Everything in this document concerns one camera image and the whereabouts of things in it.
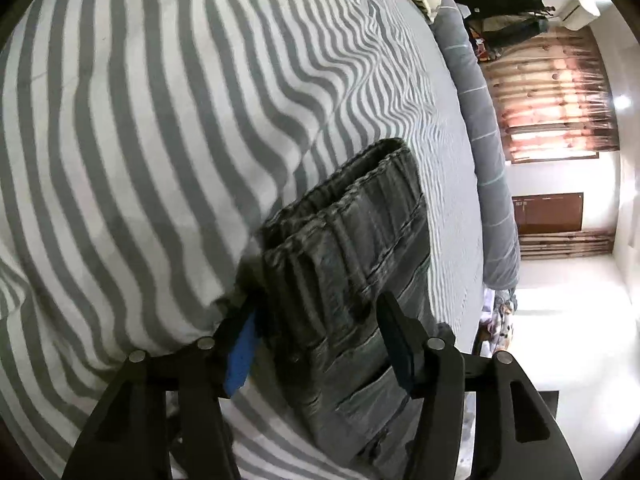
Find brown patterned curtain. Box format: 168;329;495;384
480;25;621;163

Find dark grey denim pants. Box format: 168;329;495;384
235;137;468;480

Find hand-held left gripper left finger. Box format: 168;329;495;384
60;294;261;480

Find grey rolled blanket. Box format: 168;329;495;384
430;0;522;291

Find dark hanging clothes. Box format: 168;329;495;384
452;0;556;63

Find white air conditioner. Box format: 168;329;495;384
555;0;602;31

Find grey striped bed sheet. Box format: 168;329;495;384
0;0;487;480

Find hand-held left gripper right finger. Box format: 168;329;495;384
376;291;583;480

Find brown wooden door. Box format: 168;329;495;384
512;191;616;261

